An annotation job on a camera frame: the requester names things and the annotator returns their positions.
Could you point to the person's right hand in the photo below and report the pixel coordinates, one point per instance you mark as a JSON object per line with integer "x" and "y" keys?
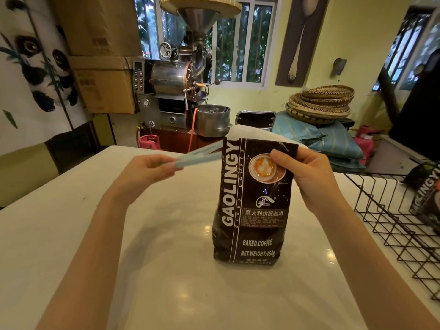
{"x": 314, "y": 182}

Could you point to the person's left hand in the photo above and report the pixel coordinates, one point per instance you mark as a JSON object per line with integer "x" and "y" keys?
{"x": 141, "y": 176}

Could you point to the person's right thumb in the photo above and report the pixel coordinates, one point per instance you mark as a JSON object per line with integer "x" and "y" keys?
{"x": 281, "y": 160}

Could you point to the person's left thumb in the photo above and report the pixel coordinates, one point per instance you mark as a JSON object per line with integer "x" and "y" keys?
{"x": 169, "y": 170}

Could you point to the light blue bag clip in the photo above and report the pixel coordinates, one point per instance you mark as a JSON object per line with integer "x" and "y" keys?
{"x": 202, "y": 155}

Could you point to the black coffee bag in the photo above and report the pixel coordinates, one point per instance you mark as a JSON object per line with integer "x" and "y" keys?
{"x": 428, "y": 199}
{"x": 249, "y": 206}

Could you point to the person's left forearm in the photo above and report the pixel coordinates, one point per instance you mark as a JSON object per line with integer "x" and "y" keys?
{"x": 86, "y": 264}

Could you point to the person's right forearm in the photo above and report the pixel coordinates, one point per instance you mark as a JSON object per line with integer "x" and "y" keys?
{"x": 364, "y": 264}

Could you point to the brown wooden cabinet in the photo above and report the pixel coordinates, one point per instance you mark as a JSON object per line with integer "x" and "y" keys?
{"x": 172, "y": 140}

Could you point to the teal woven sack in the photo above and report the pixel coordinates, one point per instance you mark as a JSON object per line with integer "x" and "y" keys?
{"x": 295, "y": 128}
{"x": 338, "y": 144}

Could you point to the pink gas cylinder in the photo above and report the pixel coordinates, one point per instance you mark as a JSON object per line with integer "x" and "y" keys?
{"x": 150, "y": 141}

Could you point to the black folding chair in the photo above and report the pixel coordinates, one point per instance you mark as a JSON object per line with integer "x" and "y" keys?
{"x": 255, "y": 119}

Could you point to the woven bamboo basket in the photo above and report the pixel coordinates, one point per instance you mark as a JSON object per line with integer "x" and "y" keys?
{"x": 314, "y": 117}
{"x": 330, "y": 91}
{"x": 318, "y": 104}

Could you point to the steel bucket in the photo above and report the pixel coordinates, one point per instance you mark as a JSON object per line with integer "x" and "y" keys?
{"x": 212, "y": 121}

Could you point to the steel coffee roaster machine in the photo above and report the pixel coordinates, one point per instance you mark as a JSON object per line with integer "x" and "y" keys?
{"x": 168, "y": 78}

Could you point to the small cardboard box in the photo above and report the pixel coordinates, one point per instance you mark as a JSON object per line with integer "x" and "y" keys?
{"x": 105, "y": 85}

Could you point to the white framed window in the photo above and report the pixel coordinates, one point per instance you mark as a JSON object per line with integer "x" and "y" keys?
{"x": 237, "y": 41}

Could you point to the large cardboard box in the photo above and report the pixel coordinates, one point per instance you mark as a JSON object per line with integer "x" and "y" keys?
{"x": 99, "y": 23}

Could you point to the dark barred window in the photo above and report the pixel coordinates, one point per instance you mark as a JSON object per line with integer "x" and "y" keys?
{"x": 404, "y": 48}

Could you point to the panda print curtain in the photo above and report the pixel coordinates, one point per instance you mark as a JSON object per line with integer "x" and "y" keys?
{"x": 34, "y": 72}

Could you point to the round wooden lid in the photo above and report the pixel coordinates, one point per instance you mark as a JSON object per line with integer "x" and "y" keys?
{"x": 201, "y": 4}

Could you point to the wall lamp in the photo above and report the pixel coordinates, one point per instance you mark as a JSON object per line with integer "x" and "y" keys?
{"x": 339, "y": 66}

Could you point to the spoon wall picture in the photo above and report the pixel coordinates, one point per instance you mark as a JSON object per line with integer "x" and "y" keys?
{"x": 299, "y": 41}

